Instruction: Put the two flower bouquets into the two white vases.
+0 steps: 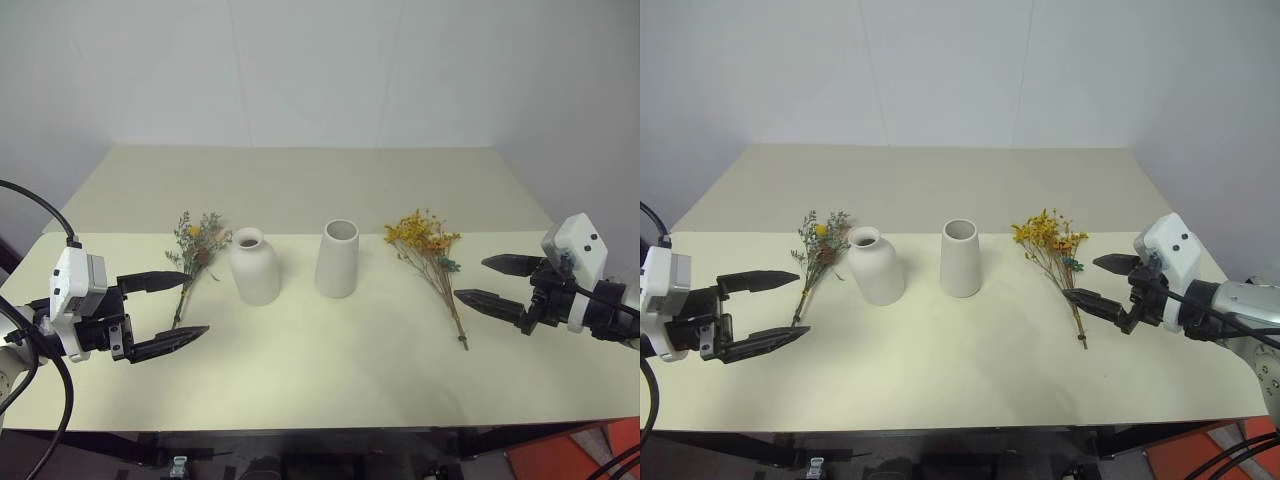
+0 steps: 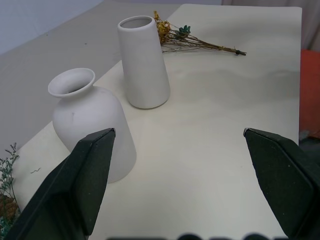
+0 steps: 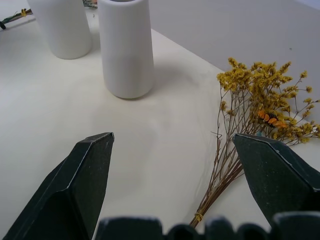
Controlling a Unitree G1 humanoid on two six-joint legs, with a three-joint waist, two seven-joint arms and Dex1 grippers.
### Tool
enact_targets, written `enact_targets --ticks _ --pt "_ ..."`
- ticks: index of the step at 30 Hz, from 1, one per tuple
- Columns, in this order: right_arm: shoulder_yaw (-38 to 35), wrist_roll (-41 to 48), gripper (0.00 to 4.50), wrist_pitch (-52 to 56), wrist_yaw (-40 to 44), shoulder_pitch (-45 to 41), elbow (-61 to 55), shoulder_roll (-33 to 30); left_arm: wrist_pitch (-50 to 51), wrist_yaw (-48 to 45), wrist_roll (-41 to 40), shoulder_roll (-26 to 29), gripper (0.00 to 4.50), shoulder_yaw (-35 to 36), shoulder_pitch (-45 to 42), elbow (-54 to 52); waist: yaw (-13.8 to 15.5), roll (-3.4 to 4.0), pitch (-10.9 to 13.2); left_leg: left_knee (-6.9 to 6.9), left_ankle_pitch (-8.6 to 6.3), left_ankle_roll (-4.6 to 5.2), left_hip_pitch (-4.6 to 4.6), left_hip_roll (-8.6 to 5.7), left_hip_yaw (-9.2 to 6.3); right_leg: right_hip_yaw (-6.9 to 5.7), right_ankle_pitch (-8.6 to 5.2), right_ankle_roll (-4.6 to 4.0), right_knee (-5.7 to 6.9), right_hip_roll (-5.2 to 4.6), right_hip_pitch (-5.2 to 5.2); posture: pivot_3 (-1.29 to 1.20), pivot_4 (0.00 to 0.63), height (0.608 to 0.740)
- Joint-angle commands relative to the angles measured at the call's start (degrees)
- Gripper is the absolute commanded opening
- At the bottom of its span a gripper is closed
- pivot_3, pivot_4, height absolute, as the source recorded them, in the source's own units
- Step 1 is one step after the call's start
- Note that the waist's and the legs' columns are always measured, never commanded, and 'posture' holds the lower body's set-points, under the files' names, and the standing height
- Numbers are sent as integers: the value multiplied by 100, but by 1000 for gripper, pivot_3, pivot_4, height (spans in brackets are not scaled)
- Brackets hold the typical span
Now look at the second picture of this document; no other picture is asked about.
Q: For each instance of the yellow dried flower bunch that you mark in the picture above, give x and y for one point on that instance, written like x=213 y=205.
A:
x=185 y=38

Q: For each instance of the orange red object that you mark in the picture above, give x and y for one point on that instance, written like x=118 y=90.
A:
x=310 y=92

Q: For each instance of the white flared-neck ceramic vase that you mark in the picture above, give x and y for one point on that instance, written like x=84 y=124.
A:
x=85 y=117

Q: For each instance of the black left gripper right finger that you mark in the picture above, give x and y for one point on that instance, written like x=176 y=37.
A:
x=282 y=180

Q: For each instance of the green and brown dried flower bunch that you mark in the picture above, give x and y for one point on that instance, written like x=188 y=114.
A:
x=7 y=190

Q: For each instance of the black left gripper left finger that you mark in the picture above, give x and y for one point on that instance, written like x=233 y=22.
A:
x=75 y=185

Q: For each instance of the tall white tapered ceramic vase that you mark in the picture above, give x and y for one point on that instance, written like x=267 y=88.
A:
x=145 y=65

